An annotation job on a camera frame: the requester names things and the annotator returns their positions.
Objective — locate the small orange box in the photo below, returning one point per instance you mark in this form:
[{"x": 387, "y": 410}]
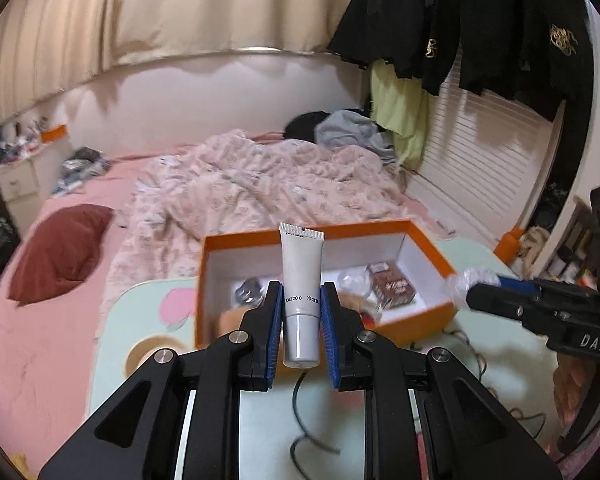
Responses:
[{"x": 53, "y": 133}]

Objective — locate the pink floral blanket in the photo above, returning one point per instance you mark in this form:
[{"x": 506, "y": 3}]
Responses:
[{"x": 260, "y": 180}]

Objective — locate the beige curtain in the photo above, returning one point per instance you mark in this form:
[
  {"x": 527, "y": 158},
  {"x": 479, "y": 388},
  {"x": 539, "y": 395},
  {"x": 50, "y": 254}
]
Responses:
[{"x": 130, "y": 20}]

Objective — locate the white cabinet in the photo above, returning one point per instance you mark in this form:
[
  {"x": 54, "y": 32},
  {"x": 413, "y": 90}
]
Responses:
[{"x": 17, "y": 192}]

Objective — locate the beige plush toy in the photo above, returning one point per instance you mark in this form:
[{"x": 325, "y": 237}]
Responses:
[{"x": 534, "y": 247}]

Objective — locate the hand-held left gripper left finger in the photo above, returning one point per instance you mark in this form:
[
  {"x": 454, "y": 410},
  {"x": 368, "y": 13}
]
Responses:
[{"x": 275, "y": 335}]

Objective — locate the pink bed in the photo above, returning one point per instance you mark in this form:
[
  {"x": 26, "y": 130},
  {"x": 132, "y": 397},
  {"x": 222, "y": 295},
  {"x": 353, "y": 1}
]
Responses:
[{"x": 45, "y": 350}]

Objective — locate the black clothes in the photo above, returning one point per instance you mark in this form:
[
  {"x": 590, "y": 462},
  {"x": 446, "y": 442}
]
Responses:
[{"x": 300, "y": 127}]

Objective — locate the white louvered door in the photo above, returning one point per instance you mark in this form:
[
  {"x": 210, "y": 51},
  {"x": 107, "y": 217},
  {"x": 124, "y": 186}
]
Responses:
[{"x": 480, "y": 160}]

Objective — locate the black hanging jacket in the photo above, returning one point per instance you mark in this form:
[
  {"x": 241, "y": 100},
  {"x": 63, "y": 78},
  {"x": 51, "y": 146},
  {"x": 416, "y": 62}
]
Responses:
[
  {"x": 390, "y": 10},
  {"x": 520, "y": 25}
]

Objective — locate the maroon pillow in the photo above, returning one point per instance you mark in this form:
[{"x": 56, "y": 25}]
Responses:
[{"x": 60, "y": 255}]

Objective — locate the grey clothes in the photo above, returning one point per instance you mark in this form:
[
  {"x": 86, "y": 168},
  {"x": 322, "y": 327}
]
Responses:
[{"x": 352, "y": 132}]

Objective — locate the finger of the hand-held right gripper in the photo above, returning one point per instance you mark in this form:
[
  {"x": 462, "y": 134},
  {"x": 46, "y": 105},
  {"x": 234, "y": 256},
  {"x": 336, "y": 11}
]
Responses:
[
  {"x": 522, "y": 285},
  {"x": 500, "y": 305}
]

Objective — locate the person's right hand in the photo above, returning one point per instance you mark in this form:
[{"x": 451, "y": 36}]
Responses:
[{"x": 575, "y": 382}]

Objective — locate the light green cloth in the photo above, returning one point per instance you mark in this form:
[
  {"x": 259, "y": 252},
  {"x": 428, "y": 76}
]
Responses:
[{"x": 400, "y": 110}]

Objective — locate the round compact case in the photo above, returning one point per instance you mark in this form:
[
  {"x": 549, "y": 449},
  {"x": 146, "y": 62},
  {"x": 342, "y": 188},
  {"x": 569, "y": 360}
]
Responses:
[{"x": 250, "y": 292}]

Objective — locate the orange cardboard box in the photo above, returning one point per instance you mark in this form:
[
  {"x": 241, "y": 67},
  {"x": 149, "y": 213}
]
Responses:
[{"x": 420, "y": 320}]

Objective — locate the brown printed carton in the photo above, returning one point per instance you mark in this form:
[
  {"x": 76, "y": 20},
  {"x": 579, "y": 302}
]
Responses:
[{"x": 392, "y": 287}]

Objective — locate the peach powder puff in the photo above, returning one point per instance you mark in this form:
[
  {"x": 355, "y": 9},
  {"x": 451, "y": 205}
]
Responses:
[{"x": 230, "y": 322}]

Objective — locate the blue patterned clothing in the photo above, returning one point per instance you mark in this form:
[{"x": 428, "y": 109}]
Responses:
[{"x": 82, "y": 170}]

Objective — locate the white cosmetic tube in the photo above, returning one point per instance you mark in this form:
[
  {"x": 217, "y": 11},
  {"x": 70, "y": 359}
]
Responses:
[{"x": 302, "y": 280}]

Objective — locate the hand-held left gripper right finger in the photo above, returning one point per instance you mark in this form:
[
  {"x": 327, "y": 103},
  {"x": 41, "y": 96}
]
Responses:
[{"x": 330, "y": 340}]

